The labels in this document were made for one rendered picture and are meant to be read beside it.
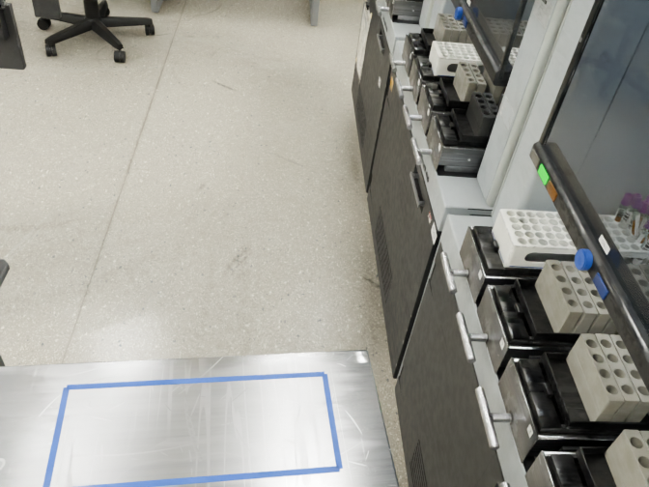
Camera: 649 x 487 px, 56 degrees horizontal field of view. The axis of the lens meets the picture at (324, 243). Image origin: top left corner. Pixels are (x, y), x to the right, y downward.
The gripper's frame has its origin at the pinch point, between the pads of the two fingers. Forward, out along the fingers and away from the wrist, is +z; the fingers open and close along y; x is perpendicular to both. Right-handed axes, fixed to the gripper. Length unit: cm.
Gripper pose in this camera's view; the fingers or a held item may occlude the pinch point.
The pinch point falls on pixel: (29, 31)
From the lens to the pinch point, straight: 81.3
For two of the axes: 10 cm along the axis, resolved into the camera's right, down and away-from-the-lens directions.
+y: 0.4, 6.7, -7.4
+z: -1.0, 7.4, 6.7
